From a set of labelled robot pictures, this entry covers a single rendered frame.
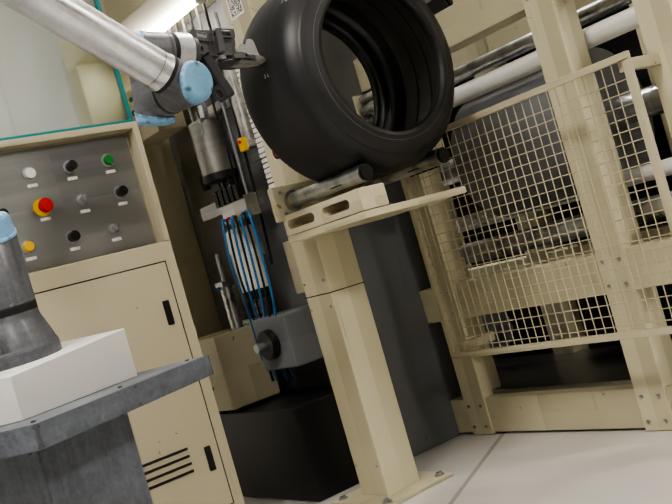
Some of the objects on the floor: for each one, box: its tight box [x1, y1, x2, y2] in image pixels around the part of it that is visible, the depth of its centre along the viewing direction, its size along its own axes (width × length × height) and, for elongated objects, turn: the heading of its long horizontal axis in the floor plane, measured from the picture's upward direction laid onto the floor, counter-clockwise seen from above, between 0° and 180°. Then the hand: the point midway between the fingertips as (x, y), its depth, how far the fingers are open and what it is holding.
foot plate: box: [331, 470, 453, 504], centre depth 278 cm, size 27×27×2 cm
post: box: [222, 0, 420, 496], centre depth 279 cm, size 13×13×250 cm
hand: (261, 62), depth 235 cm, fingers closed
